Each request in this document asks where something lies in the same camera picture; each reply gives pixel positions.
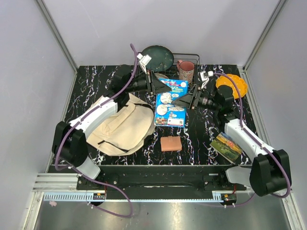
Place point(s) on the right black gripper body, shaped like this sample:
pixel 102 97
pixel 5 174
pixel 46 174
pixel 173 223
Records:
pixel 208 100

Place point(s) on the patterned beige small plate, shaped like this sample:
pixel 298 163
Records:
pixel 161 76

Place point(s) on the dark green ceramic plate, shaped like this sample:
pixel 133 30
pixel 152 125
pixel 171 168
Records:
pixel 161 58

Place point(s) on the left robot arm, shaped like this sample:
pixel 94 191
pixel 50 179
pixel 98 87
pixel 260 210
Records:
pixel 70 145

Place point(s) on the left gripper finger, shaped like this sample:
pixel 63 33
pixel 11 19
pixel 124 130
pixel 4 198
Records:
pixel 155 80
pixel 160 89

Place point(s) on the black wire dish rack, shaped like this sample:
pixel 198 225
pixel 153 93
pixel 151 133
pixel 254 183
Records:
pixel 175 65

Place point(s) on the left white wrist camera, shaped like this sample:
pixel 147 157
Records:
pixel 143 60

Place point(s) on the blue comic book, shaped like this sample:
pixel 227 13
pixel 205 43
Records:
pixel 166 113

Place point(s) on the landscape cover thin book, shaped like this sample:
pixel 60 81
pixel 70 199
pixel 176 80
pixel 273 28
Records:
pixel 225 146

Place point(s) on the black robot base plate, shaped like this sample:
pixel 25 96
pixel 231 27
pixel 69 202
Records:
pixel 162 182

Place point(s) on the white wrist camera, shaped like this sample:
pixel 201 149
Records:
pixel 205 77
pixel 143 60

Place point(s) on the pink patterned mug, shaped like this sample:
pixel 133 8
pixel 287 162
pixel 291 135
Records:
pixel 185 70

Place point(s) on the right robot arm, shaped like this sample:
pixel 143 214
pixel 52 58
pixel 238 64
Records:
pixel 270 170

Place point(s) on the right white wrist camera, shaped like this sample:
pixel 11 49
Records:
pixel 205 77

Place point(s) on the orange dotted plate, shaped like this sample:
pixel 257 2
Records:
pixel 236 80

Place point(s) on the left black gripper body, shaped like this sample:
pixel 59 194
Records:
pixel 140 84

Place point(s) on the cream canvas student bag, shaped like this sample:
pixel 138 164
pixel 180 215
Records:
pixel 126 131

